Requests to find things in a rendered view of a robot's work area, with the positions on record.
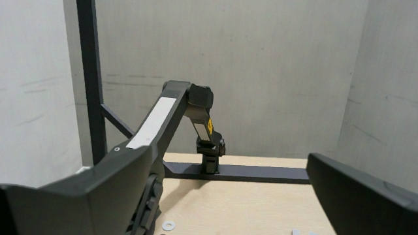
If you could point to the grey flat washer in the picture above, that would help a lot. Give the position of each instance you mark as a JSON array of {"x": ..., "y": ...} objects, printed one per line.
[{"x": 168, "y": 223}]

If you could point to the dark grey rail border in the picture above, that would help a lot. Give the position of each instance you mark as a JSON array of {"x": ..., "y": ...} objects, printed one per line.
[{"x": 245, "y": 173}]

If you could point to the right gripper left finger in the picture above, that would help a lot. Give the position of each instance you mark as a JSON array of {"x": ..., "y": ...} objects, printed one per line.
[{"x": 100, "y": 200}]

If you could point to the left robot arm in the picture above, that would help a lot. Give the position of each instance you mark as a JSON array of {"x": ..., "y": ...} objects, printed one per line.
[{"x": 178, "y": 99}]

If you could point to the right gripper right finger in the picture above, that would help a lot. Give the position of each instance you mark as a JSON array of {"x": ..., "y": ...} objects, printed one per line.
[{"x": 356, "y": 203}]

